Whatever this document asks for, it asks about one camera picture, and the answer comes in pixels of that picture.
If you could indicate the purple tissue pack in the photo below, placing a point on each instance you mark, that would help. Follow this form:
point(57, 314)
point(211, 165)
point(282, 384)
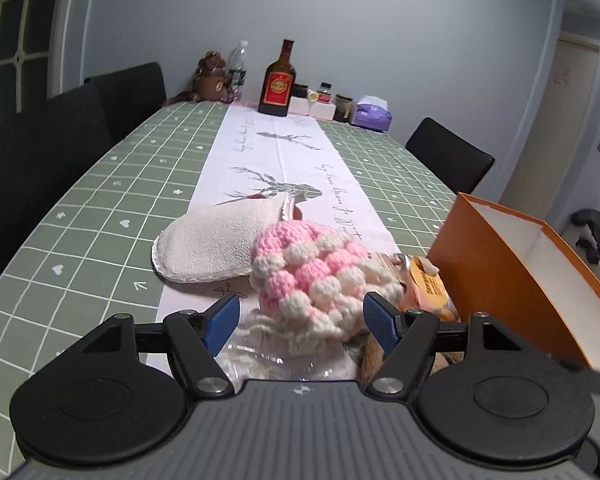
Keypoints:
point(372, 115)

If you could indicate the white box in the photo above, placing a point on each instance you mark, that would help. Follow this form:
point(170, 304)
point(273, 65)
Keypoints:
point(320, 110)

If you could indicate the dark cup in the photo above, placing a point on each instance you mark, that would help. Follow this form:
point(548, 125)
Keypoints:
point(343, 107)

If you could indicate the glass panel door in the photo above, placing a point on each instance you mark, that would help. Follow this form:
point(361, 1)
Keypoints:
point(24, 35)

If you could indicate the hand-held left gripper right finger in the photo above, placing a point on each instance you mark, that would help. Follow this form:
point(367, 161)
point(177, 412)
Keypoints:
point(380, 325)

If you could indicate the jar with red label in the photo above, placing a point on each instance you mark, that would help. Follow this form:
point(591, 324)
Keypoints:
point(325, 94)

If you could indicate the white deer print table runner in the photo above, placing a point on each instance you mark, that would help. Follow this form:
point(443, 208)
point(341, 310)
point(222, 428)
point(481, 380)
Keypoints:
point(280, 160)

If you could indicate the brown teddy bear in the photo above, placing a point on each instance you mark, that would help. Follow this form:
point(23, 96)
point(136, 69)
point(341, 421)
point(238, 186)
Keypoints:
point(212, 82)

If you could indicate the pink and white knitted hat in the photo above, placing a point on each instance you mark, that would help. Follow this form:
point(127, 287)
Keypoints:
point(305, 270)

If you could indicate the brown liquor bottle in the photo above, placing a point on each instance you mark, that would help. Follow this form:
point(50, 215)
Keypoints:
point(277, 90)

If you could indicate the white terry bath mitt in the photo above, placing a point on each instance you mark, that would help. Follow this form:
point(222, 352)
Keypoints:
point(204, 245)

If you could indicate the cream door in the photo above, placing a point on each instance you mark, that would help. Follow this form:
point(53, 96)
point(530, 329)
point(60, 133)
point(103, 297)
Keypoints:
point(555, 125)

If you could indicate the clear plastic bag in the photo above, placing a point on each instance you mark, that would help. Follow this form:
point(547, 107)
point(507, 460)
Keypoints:
point(280, 360)

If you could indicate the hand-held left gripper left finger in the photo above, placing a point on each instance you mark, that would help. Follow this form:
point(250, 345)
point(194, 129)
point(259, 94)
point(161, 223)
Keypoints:
point(222, 322)

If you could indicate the clear water bottle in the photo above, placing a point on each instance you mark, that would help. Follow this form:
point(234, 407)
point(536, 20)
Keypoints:
point(238, 67)

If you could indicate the green checked tablecloth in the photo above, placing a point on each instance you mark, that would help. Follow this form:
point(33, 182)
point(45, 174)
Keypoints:
point(104, 210)

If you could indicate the small dark jar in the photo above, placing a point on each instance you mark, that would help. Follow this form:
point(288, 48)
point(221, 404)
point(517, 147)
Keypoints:
point(300, 91)

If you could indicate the black chair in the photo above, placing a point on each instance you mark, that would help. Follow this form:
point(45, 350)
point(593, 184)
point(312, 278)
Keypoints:
point(129, 95)
point(39, 160)
point(447, 155)

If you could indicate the orange cardboard box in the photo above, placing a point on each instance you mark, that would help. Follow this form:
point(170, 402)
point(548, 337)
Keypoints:
point(490, 270)

